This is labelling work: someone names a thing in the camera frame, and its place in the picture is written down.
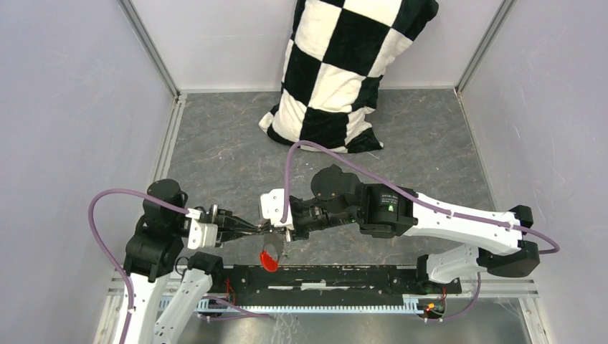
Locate metal key holder red handle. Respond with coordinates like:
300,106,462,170
259,229,286,272

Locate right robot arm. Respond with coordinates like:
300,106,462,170
274,165,541,292

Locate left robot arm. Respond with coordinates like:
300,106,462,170
113,179,260,343

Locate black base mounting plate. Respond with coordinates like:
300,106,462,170
210,265,462,307

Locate black white checkered pillow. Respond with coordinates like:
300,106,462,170
259,0,440,153

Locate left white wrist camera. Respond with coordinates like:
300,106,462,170
186,208,219,250

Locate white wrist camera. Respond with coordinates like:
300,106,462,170
186,208,219,250
259,188,294,230

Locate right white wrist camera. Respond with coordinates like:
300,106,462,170
259,188,294,230

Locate white slotted cable duct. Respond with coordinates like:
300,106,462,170
158,296,423,315

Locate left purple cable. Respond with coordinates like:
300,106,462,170
88,188,270,344

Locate purple cable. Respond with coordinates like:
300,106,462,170
88,188,270,344
282,140,561,324

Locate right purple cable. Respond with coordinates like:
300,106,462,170
282,140,561,324

